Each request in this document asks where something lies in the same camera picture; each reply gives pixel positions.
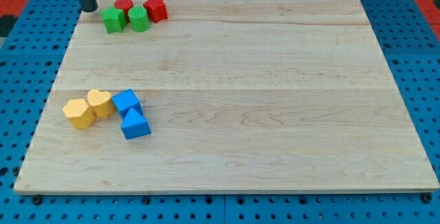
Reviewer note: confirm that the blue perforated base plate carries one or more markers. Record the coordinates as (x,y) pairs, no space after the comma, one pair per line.
(34,50)

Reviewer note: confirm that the blue cube block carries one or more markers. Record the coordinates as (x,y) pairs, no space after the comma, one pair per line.
(126,100)

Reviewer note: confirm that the green star block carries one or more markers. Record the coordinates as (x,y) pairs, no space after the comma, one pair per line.
(114,19)

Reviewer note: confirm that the light wooden board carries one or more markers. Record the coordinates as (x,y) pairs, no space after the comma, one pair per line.
(242,97)

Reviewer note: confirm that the green cylinder block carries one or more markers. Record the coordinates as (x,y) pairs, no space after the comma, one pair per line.
(139,20)

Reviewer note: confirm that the yellow hexagon block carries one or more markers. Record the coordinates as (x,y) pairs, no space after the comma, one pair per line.
(79,113)

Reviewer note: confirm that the red star block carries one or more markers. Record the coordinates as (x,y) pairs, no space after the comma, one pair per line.
(156,10)

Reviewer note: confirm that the red cylinder block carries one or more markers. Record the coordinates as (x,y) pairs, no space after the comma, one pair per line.
(125,6)

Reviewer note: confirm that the yellow heart block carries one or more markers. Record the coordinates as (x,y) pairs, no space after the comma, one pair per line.
(101,102)

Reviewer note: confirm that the blue triangle block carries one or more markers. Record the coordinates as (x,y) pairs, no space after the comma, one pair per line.
(135,125)

